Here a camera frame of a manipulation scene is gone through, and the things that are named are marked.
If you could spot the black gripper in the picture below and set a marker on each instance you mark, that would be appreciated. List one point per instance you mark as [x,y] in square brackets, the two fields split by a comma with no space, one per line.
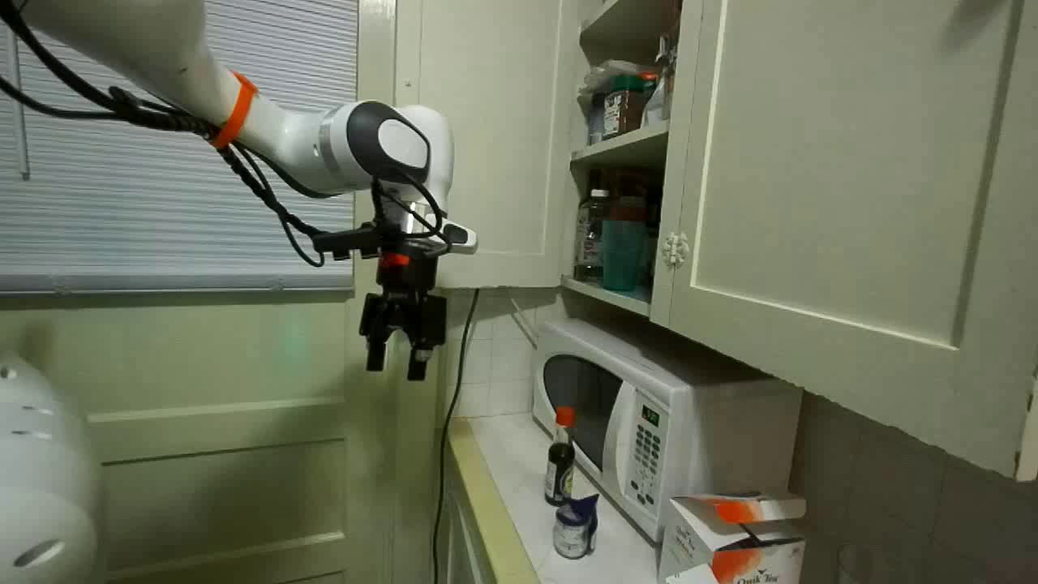
[408,317]

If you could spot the teal blue plastic cup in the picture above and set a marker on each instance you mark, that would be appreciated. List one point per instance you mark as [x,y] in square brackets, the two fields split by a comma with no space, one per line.
[625,260]

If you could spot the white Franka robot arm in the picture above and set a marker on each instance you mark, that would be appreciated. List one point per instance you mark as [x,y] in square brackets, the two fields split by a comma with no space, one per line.
[164,44]

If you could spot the dark bottle with red cap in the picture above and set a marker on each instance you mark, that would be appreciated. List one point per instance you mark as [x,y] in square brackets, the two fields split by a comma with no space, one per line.
[559,467]

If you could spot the lower counter cabinet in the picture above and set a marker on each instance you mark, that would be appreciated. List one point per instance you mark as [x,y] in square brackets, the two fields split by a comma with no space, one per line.
[466,553]

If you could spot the pale green panelled door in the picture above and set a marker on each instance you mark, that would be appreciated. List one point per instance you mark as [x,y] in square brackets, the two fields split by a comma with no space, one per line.
[215,487]

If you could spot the dark glass bottle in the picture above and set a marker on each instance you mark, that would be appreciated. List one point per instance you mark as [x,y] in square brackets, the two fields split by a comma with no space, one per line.
[592,240]

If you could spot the small jar with blue lid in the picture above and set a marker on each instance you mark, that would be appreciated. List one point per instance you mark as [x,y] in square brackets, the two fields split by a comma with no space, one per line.
[572,530]

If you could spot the closed cream cabinet door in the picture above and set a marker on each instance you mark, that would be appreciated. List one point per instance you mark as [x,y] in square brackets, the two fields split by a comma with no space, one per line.
[498,131]

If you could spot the white microwave oven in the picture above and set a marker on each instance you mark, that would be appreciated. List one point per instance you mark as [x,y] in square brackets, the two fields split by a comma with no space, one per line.
[692,432]

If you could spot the white window blind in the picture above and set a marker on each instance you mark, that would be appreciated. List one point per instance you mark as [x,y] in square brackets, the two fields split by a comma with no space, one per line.
[107,204]

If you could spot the clear food container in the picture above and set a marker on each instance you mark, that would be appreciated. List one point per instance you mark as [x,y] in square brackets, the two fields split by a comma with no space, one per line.
[621,108]

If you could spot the white and orange box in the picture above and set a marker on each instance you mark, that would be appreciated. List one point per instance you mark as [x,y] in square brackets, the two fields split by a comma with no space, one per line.
[702,543]

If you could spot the white round perforated object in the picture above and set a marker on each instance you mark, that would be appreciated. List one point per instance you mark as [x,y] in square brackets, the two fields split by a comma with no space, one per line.
[43,487]

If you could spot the open cream cabinet door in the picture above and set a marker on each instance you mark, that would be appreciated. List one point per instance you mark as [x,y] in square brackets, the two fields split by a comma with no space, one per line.
[843,162]

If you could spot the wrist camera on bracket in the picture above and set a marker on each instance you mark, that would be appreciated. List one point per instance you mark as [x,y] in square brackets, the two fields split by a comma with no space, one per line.
[456,234]

